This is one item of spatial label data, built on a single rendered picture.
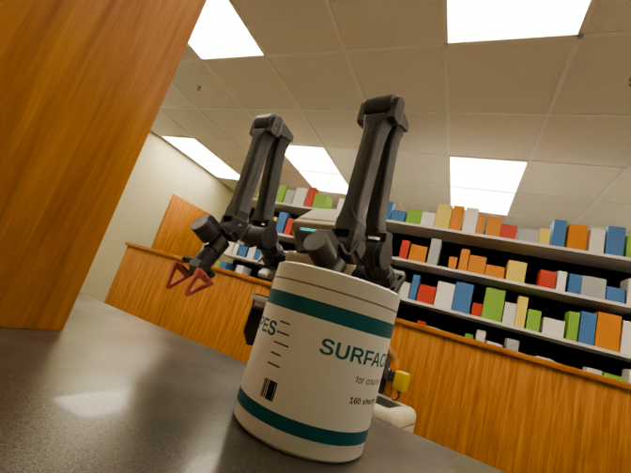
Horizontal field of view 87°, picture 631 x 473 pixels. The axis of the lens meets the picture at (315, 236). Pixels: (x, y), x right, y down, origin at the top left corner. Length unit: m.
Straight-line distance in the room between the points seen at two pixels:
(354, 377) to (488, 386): 1.87
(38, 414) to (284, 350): 0.17
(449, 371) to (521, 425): 0.40
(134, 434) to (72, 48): 0.40
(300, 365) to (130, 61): 0.42
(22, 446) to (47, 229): 0.27
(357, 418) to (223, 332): 2.37
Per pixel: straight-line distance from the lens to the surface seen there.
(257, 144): 1.15
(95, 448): 0.27
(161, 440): 0.29
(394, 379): 1.41
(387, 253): 0.90
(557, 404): 2.21
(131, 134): 0.52
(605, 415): 2.25
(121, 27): 0.54
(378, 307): 0.31
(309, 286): 0.30
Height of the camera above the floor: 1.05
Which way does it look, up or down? 12 degrees up
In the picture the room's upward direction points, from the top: 17 degrees clockwise
